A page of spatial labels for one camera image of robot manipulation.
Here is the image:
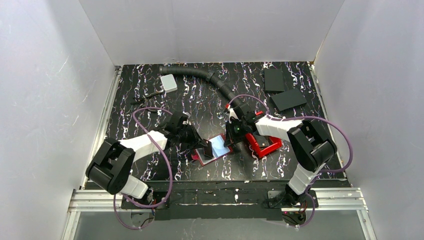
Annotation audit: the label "red card holder wallet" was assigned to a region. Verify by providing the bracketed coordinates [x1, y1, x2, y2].
[191, 133, 233, 167]

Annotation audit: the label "red plastic tray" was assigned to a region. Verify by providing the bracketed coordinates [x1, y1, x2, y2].
[244, 132, 283, 158]

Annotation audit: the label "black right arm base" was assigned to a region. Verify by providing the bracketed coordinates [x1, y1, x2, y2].
[262, 189, 319, 227]

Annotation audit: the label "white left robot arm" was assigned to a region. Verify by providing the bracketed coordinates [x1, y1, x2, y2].
[85, 112, 212, 199]

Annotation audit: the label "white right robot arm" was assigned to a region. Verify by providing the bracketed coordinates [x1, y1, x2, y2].
[224, 103, 337, 197]

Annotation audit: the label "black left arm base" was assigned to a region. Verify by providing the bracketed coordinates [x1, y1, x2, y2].
[122, 189, 169, 209]

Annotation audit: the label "small grey box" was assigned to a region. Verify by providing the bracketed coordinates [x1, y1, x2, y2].
[160, 74, 178, 93]

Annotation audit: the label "black pliers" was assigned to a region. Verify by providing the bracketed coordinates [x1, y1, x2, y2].
[130, 91, 164, 108]

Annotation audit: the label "black flat pad lower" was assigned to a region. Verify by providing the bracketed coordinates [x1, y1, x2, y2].
[270, 88, 307, 112]

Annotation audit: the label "black flat pad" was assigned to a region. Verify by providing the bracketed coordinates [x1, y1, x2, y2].
[270, 88, 307, 112]
[263, 68, 285, 94]

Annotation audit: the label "black flat pad upper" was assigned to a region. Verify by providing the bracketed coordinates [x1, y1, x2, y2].
[263, 68, 285, 94]

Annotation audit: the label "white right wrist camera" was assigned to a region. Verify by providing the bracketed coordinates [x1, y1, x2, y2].
[225, 104, 239, 124]

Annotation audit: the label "black corrugated hose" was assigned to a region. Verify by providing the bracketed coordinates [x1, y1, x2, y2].
[158, 65, 248, 109]

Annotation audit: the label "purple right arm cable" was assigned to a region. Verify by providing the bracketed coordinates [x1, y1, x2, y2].
[225, 94, 354, 229]

